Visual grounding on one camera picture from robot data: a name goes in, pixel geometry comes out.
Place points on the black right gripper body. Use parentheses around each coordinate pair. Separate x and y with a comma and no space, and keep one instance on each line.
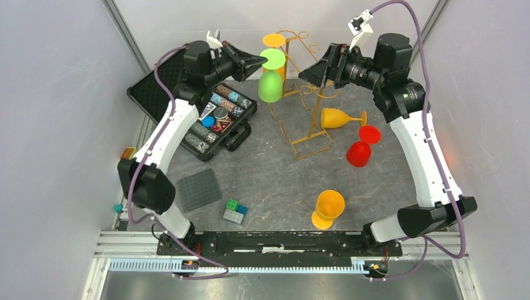
(363,72)

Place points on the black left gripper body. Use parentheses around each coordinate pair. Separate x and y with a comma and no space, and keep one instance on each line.
(222,69)

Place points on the green plastic wine glass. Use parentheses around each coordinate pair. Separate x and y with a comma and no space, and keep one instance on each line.
(270,87)

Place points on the yellow plastic wine glass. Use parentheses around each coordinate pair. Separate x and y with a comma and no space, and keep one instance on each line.
(330,205)
(332,118)
(274,40)

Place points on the gold wire wine glass rack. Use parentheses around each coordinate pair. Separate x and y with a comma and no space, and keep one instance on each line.
(310,97)

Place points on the red plastic wine glass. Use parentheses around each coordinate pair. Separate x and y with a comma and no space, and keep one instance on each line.
(359,153)

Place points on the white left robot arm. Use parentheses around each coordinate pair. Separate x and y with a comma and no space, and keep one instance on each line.
(143,177)

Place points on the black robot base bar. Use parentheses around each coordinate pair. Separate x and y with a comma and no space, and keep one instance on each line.
(279,249)

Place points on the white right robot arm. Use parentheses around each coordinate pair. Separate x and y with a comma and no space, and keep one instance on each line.
(401,101)

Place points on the black poker chip case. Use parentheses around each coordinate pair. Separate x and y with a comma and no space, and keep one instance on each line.
(224,123)

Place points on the yellow orange toy brick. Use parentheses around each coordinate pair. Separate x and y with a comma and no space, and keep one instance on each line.
(128,153)

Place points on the grey building baseplate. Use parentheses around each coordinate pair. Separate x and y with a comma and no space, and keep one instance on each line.
(198,190)

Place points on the green grey blue bricks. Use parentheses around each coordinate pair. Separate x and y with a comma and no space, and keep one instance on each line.
(235,212)

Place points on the small teal toy brick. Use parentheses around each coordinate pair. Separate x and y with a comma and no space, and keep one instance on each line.
(118,208)

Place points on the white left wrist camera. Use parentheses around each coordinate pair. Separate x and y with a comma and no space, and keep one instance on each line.
(213,39)

